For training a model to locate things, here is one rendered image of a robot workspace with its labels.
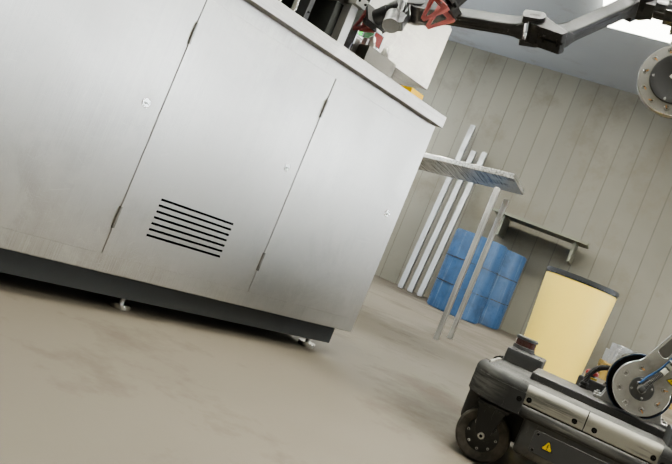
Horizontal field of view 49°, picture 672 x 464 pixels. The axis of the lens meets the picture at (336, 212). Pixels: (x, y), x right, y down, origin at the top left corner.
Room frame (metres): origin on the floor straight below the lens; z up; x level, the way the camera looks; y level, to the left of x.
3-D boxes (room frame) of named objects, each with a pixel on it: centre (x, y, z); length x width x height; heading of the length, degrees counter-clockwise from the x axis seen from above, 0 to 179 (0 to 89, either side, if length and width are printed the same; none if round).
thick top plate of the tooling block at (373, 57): (2.70, 0.20, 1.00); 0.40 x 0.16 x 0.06; 47
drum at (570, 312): (4.13, -1.43, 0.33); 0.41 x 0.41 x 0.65
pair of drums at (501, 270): (7.73, -1.66, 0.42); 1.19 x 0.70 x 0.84; 158
